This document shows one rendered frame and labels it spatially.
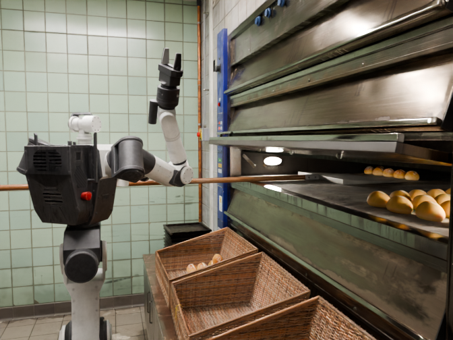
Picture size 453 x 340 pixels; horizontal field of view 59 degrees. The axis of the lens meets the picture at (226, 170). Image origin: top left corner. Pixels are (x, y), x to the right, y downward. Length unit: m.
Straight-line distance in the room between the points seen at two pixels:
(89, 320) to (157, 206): 1.87
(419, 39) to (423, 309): 0.68
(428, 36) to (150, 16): 2.75
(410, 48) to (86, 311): 1.46
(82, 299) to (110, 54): 2.23
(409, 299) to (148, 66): 2.81
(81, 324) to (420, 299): 1.23
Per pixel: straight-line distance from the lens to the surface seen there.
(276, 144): 1.54
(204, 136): 3.17
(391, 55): 1.24
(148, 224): 3.53
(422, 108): 1.11
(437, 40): 1.12
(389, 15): 1.25
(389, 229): 1.23
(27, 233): 3.58
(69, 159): 1.48
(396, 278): 1.25
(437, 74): 1.12
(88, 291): 1.76
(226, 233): 2.65
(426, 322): 1.16
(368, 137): 1.04
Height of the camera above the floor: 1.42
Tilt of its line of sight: 4 degrees down
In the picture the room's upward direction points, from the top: straight up
